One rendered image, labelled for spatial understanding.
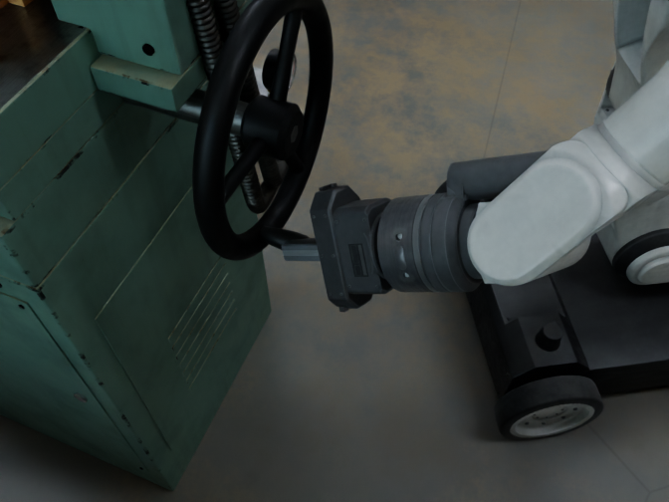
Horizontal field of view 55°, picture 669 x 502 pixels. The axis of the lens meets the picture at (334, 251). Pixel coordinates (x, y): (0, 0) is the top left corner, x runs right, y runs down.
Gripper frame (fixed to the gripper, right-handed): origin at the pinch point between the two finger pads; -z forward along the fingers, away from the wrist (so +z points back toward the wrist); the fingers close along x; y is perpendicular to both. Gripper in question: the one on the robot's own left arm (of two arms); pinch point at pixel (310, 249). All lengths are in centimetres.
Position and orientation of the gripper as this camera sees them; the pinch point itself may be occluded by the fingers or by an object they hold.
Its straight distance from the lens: 66.3
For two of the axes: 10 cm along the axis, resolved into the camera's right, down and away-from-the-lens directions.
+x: -2.0, -9.6, -2.1
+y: -5.6, 2.9, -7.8
